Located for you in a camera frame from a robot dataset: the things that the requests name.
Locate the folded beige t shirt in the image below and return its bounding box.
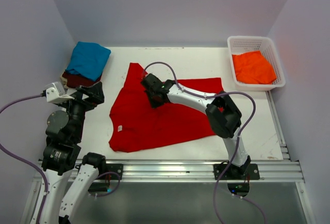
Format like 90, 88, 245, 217
60, 72, 68, 89

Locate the aluminium rail frame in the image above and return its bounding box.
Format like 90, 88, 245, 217
31, 91, 306, 191

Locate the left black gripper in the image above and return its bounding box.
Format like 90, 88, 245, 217
57, 81, 104, 140

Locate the folded maroon t shirt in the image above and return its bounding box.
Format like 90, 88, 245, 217
66, 72, 102, 89

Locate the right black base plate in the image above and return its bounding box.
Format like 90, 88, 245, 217
213, 163, 260, 180

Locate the white plastic basket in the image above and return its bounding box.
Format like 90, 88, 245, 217
227, 36, 286, 91

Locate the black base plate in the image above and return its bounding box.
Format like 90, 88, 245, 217
213, 163, 260, 180
97, 164, 123, 181

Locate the folded blue t shirt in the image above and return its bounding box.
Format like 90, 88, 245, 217
65, 41, 111, 81

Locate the red t shirt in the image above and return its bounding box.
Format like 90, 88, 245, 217
109, 63, 214, 153

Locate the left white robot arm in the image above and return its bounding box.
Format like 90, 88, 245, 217
31, 82, 107, 223

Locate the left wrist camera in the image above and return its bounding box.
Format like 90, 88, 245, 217
45, 82, 74, 104

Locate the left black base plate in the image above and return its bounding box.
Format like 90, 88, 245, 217
97, 164, 123, 181

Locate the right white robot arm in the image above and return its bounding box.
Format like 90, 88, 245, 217
141, 73, 251, 179

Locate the orange t shirt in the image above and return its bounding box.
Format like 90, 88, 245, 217
232, 51, 277, 85

